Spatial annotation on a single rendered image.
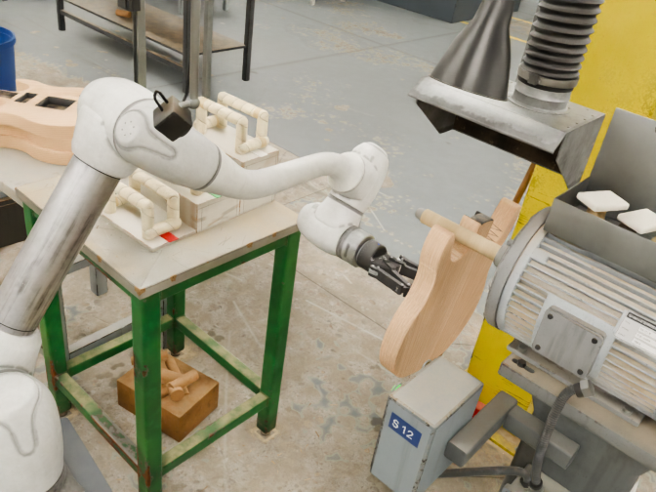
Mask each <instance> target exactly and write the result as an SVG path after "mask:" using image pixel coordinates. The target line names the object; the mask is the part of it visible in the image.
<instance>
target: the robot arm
mask: <svg viewBox="0 0 656 492"><path fill-rule="evenodd" d="M156 107H158V105H157V104H156V103H155V101H154V99H153V93H152V92H150V91H149V90H148V89H146V88H145V87H143V86H141V85H139V84H137V83H135V82H133V81H130V80H127V79H124V78H118V77H105V78H100V79H97V80H95V81H93V82H91V83H90V84H88V85H87V86H86V87H85V88H84V89H83V91H82V93H81V94H80V97H79V100H78V104H77V119H76V124H75V128H74V133H73V138H72V141H71V150H72V152H73V153H74V154H73V155H72V157H71V159H70V161H69V163H68V164H67V166H66V168H65V170H64V172H63V173H62V175H61V178H60V180H59V181H58V183H57V185H56V187H55V189H54V190H53V192H52V194H51V196H50V198H49V199H48V201H47V203H46V205H45V207H44V208H43V210H42V212H41V214H40V216H39V218H38V219H37V221H36V223H35V225H34V227H33V228H32V230H31V232H30V234H29V235H28V236H27V238H26V240H25V242H24V244H23V245H22V247H21V249H20V252H19V253H18V255H17V257H16V259H15V261H14V262H13V264H12V266H11V268H10V270H9V271H8V273H7V275H6V277H5V279H4V280H3V282H2V284H1V286H0V492H85V489H84V488H83V487H82V486H81V485H80V484H79V483H78V482H77V481H76V480H75V478H74V477H73V475H72V473H71V471H70V470H69V468H68V466H67V464H66V463H65V461H64V459H63V440H62V425H61V419H60V415H59V411H58V407H57V404H56V401H55V399H54V397H53V395H52V394H51V392H50V391H49V389H48V388H47V387H46V386H45V385H44V384H43V383H42V382H40V381H39V380H37V379H36V378H34V377H33V374H34V369H35V364H36V360H37V356H38V352H39V350H40V347H41V344H42V341H41V337H40V333H39V330H38V328H37V326H38V324H39V323H40V321H41V319H42V317H43V316H44V314H45V312H46V310H47V309H48V307H49V305H50V303H51V301H52V300H53V298H54V297H55V295H56V294H57V292H58V290H59V288H60V287H61V285H62V282H63V281H64V279H65V277H66V275H67V273H68V272H69V270H70V268H71V266H72V265H73V263H74V261H75V259H76V258H77V256H78V254H79V252H80V250H81V249H82V247H83V245H84V243H85V242H86V240H87V238H88V236H89V235H90V233H91V231H92V229H93V228H94V226H95V224H96V222H97V220H98V219H99V217H100V215H101V213H102V212H103V209H104V207H105V206H106V204H107V202H108V200H109V198H110V197H111V195H112V193H113V191H114V190H115V189H116V187H117V185H118V184H119V182H120V180H121V179H125V178H127V177H129V176H131V175H132V174H133V173H134V172H135V171H136V170H137V169H138V168H140V169H143V170H145V171H147V172H149V173H150V174H152V175H154V176H156V177H158V178H160V179H162V180H165V181H167V182H169V183H171V184H174V185H180V186H184V187H187V188H190V189H193V190H197V191H202V192H208V193H213V194H217V195H221V196H225V197H229V198H234V199H241V200H251V199H259V198H263V197H267V196H270V195H273V194H275V193H278V192H280V191H283V190H285V189H288V188H291V187H293V186H296V185H300V184H303V183H305V182H308V181H310V180H313V179H316V178H318V177H322V176H327V178H328V183H329V185H330V186H331V188H332V189H331V191H330V193H329V194H328V196H327V197H326V199H325V200H324V201H323V202H322V203H319V202H316V203H310V204H307V205H306V206H304V207H303V208H302V210H301V211H300V213H299V215H298V218H297V227H298V229H299V231H300V233H301V234H302V235H303V236H304V237H305V238H306V239H307V240H308V241H309V242H311V243H312V244H313V245H314V246H316V247H317V248H319V249H320V250H322V251H324V252H325V253H327V254H330V255H334V256H337V257H339V258H340V259H341V260H344V261H345V262H347V263H349V264H350V265H352V266H353V267H361V268H363V269H364V270H366V271H367V272H368V275H369V276H371V277H373V278H375V279H377V280H378V281H380V282H381V283H383V284H384V285H385V286H387V287H388V288H390V289H391V290H392V291H393V292H394V293H396V294H397V295H401V294H402V293H403V296H402V297H404V298H405V297H406V296H407V294H408V292H409V290H410V288H411V286H412V285H411V284H410V283H409V282H408V281H407V280H406V279H405V278H403V277H402V276H401V275H403V276H406V277H408V278H410V279H413V280H415V277H416V274H417V271H418V267H419V265H417V264H415V263H414V262H412V261H410V260H408V259H407V258H405V257H404V256H402V255H400V257H399V258H398V259H397V258H396V257H393V256H391V255H389V254H388V251H387V248H386V246H384V245H383V244H381V243H379V242H378V241H376V240H375V237H374V236H373V235H371V234H370V233H368V232H366V231H364V230H363V229H362V228H360V227H359V223H360V220H361V218H362V216H363V214H364V212H365V211H366V209H367V208H368V207H369V206H370V205H371V203H372V201H373V200H374V198H375V197H376V195H377V193H378V191H379V190H380V188H381V186H382V184H383V182H384V179H385V177H386V174H387V171H388V167H389V160H388V156H387V154H386V152H385V151H384V150H383V149H382V148H380V147H379V146H378V145H376V144H374V143H362V144H360V145H358V146H357V147H355V148H354V149H353V150H352V152H344V153H342V154H339V153H334V152H319V153H315V154H312V155H308V156H304V157H301V158H298V159H294V160H291V161H287V162H284V163H280V164H277V165H274V166H270V167H267V168H264V169H259V170H246V169H244V168H242V167H240V166H239V165H238V164H236V163H235V162H234V161H233V160H232V159H231V158H230V157H228V156H227V155H226V154H225V153H224V152H223V151H222V150H221V149H220V148H219V147H218V146H217V145H216V144H214V143H212V142H211V141H210V140H208V139H207V138H206V137H205V136H203V135H202V134H201V133H199V132H198V131H196V130H194V129H193V128H191V129H190V131H189V132H188V133H187V134H186V135H185V136H184V137H181V138H178V139H177V140H175V141H174V142H171V141H170V140H169V139H168V138H166V137H165V136H164V135H162V134H161V133H160V132H158V131H157V130H156V129H155V128H154V127H153V113H152V111H153V110H154V109H155V108H156ZM333 196H334V197H333ZM360 212H361V213H360ZM399 269H400V271H399ZM396 288H397V289H396Z"/></svg>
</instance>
